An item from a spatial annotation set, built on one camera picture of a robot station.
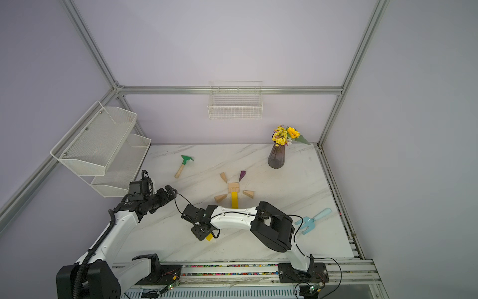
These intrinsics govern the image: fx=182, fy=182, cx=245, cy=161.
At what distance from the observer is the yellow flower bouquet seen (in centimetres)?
90

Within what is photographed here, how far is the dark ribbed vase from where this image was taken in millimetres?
1011

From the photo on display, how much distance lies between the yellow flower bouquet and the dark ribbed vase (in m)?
0.07

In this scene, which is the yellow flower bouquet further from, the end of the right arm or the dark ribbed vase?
the end of the right arm
